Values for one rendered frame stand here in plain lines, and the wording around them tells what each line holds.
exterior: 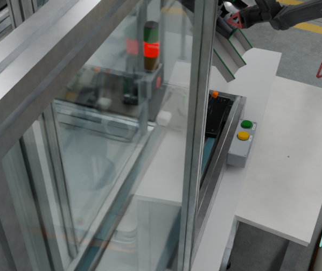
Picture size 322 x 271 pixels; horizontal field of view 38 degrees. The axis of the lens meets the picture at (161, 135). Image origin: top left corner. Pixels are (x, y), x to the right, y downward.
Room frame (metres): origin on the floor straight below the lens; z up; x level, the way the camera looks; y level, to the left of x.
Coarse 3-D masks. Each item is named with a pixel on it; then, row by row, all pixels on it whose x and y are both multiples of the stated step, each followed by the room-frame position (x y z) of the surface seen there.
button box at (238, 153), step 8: (240, 120) 1.43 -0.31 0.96; (240, 128) 1.38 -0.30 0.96; (232, 144) 1.29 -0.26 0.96; (240, 144) 1.29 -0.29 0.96; (248, 144) 1.29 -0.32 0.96; (232, 152) 1.24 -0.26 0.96; (240, 152) 1.25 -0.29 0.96; (248, 152) 1.26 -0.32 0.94; (232, 160) 1.24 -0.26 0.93; (240, 160) 1.23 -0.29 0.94
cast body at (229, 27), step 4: (232, 12) 1.73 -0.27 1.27; (220, 16) 1.74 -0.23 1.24; (228, 16) 1.69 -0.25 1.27; (220, 20) 1.71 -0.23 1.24; (224, 20) 1.70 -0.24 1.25; (232, 20) 1.68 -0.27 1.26; (236, 20) 1.69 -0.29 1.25; (220, 24) 1.71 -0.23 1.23; (224, 24) 1.70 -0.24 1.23; (228, 24) 1.68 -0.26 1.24; (224, 28) 1.69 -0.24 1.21; (228, 28) 1.68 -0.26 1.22; (232, 28) 1.68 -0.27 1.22; (228, 32) 1.68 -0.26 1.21; (232, 32) 1.69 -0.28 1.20
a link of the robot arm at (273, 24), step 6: (258, 0) 1.58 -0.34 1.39; (264, 0) 1.56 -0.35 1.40; (270, 0) 1.57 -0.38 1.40; (258, 6) 1.59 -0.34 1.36; (264, 6) 1.58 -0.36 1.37; (270, 6) 1.56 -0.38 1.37; (276, 6) 1.57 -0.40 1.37; (282, 6) 1.59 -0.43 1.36; (270, 12) 1.56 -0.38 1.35; (276, 12) 1.57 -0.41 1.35; (270, 18) 1.56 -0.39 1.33; (270, 24) 1.56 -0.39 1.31; (276, 24) 1.52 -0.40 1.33
